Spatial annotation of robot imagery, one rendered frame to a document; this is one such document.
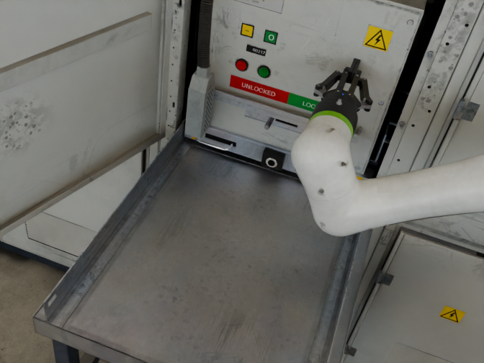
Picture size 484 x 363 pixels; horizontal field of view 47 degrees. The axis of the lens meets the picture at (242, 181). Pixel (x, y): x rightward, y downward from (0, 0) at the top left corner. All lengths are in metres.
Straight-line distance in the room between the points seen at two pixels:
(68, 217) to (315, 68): 1.10
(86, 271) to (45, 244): 1.02
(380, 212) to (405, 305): 0.79
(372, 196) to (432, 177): 0.11
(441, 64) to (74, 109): 0.85
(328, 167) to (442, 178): 0.20
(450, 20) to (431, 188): 0.41
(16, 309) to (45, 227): 0.33
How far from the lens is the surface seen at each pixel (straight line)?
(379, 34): 1.34
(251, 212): 1.45
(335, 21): 1.34
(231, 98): 1.46
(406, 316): 1.86
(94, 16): 1.32
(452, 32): 1.32
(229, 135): 1.57
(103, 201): 1.94
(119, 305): 1.24
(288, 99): 1.46
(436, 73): 1.36
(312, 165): 1.00
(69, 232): 2.17
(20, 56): 1.23
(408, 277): 1.73
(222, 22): 1.43
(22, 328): 2.27
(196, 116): 1.44
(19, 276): 2.41
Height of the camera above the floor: 1.86
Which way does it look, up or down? 41 degrees down
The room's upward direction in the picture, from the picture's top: 10 degrees clockwise
